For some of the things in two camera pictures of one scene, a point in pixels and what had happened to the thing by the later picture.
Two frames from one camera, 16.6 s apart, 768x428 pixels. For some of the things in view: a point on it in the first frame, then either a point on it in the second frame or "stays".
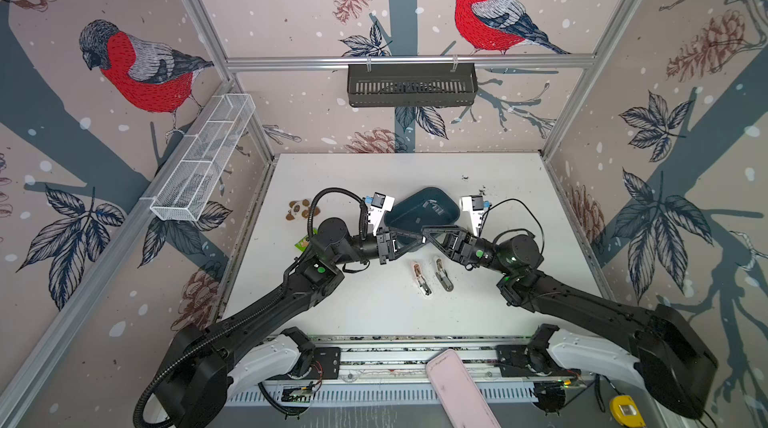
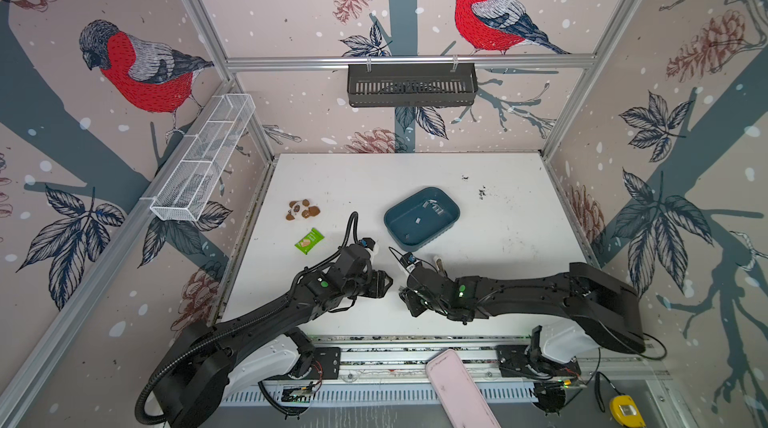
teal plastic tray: (432, 207) stays
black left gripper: (386, 246) -> (379, 287)
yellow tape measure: (626, 411) stays
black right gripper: (458, 247) -> (417, 289)
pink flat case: (456, 392) stays
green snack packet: (302, 243) stays
